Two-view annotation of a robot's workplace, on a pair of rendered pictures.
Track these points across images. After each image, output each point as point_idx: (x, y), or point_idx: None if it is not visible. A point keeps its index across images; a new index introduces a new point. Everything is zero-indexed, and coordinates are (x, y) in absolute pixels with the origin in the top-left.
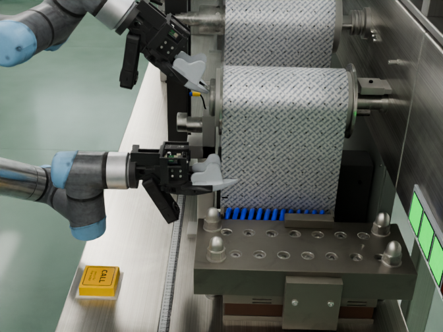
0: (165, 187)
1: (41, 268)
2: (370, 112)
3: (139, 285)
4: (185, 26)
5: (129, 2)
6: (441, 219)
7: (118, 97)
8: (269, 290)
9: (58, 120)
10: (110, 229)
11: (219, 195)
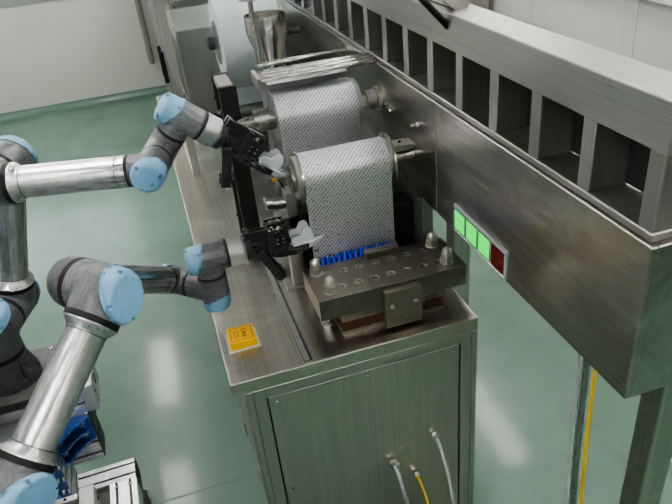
0: (274, 253)
1: (114, 376)
2: (398, 163)
3: (271, 332)
4: (259, 131)
5: (220, 123)
6: (479, 220)
7: (113, 204)
8: (372, 304)
9: (62, 241)
10: None
11: (307, 252)
